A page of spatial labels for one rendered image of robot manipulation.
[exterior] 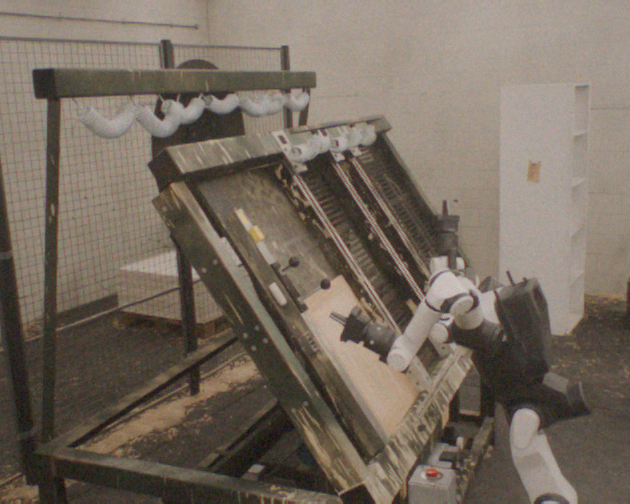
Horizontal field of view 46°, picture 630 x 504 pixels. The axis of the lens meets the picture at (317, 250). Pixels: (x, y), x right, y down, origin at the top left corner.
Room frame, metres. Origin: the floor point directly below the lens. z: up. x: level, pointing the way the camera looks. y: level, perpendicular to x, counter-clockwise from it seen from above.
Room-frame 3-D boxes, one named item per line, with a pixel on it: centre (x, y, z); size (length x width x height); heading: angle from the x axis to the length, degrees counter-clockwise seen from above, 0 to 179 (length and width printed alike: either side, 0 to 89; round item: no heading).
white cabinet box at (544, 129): (6.32, -1.95, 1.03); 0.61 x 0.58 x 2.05; 148
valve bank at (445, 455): (2.51, -0.43, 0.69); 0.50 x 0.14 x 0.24; 157
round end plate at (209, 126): (3.44, 0.48, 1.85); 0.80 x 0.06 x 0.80; 157
